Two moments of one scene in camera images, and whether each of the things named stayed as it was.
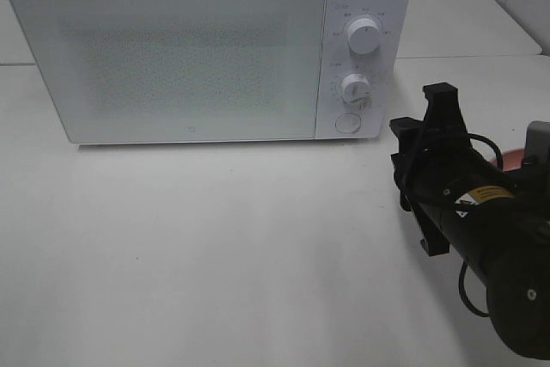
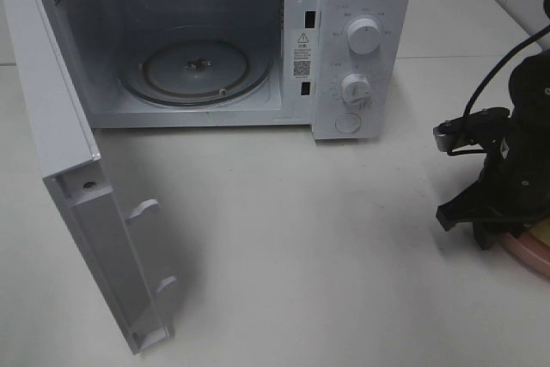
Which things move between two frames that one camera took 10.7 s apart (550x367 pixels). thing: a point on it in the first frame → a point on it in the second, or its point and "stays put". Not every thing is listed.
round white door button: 348,123 stays put
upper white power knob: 363,36 stays put
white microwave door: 178,58 → 106,239
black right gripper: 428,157 → 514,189
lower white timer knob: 357,89 stays put
